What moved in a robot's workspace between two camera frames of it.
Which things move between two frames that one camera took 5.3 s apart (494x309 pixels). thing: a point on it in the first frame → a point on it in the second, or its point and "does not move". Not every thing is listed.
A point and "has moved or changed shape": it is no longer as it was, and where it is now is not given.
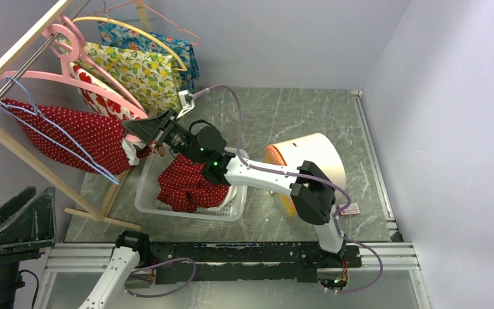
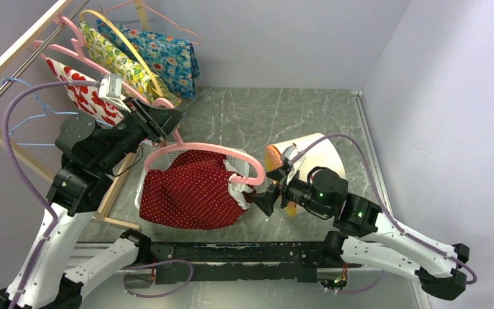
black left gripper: [25, 223] → [157, 123]
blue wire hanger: [91, 163] has moved or changed shape
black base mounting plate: [246, 262] does not move
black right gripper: [152, 129] → [266, 201]
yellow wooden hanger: [181, 67] → [103, 16]
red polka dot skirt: [87, 143] → [194, 191]
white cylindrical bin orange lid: [316, 149] does not move
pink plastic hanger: [66, 76] → [78, 51]
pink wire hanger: [156, 12] does not move
